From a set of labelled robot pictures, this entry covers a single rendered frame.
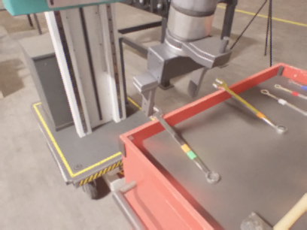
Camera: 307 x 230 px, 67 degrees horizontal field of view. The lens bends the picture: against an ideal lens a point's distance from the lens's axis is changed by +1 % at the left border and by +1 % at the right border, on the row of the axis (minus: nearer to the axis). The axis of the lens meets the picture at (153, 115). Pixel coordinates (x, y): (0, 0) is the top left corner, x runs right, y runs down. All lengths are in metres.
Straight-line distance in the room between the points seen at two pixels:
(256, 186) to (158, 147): 0.24
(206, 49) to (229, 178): 0.30
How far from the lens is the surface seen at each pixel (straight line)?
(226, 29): 3.10
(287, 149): 0.68
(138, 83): 0.43
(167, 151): 0.59
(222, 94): 0.78
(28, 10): 1.01
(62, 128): 1.67
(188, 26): 0.40
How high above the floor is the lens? 1.33
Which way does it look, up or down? 37 degrees down
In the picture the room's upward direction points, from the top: straight up
